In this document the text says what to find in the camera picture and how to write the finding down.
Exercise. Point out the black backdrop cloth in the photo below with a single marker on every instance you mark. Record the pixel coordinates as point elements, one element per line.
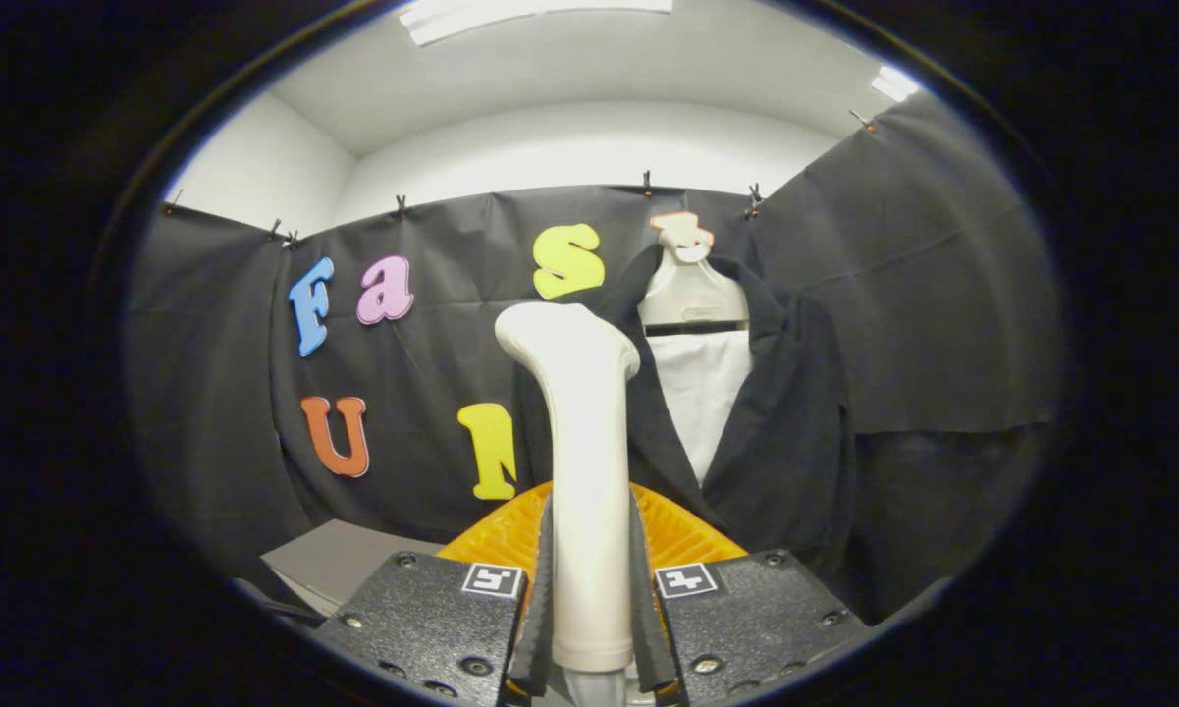
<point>942,295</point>

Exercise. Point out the white garment steamer head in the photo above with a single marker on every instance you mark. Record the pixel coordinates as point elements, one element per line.
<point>589,491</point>

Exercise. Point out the grey cabinet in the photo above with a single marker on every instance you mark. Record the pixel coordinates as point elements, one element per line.
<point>353,560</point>

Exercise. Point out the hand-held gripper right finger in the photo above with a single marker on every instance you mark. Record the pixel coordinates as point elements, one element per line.
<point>643,609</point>

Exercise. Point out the white steamer hanger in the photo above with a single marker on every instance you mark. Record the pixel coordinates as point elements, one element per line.
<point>692,295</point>

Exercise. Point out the black jacket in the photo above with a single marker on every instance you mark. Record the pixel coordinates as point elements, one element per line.
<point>785,442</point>

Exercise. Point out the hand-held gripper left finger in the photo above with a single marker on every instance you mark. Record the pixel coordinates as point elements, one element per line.
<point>540,609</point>

